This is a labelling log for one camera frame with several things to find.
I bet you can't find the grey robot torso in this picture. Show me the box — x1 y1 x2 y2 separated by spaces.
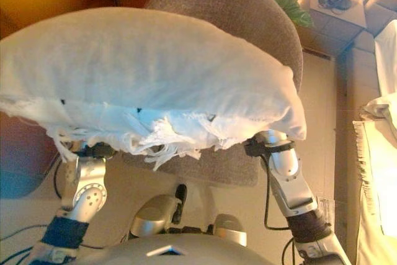
102 235 298 265

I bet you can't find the dark round side table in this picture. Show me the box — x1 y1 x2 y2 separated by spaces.
0 111 65 200

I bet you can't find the silver robot right leg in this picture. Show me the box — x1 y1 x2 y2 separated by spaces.
213 213 248 246

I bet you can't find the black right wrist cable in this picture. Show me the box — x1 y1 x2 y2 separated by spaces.
262 153 295 232

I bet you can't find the cream fringed sofa throw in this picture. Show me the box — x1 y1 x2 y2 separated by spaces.
352 120 397 265

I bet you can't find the white fringed cloth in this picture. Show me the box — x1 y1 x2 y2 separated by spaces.
0 6 308 173

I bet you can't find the white sofa cloth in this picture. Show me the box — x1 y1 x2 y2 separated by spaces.
373 19 397 100

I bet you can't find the white cardboard box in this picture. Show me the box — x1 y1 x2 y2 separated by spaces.
297 0 369 29

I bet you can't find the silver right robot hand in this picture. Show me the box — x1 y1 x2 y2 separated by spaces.
254 130 290 144

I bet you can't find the black floor cable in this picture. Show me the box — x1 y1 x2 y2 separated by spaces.
0 225 48 262

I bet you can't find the grey upholstered armchair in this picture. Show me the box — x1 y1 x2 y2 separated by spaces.
122 0 304 189

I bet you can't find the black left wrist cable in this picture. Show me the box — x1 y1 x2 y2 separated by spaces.
52 156 65 200

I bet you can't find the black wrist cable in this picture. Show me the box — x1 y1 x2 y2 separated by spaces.
262 153 295 232
52 156 65 200

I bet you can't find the green leafy plant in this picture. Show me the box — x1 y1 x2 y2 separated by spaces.
256 0 314 29

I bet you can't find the white paper label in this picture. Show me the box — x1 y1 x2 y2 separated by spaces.
317 195 336 226

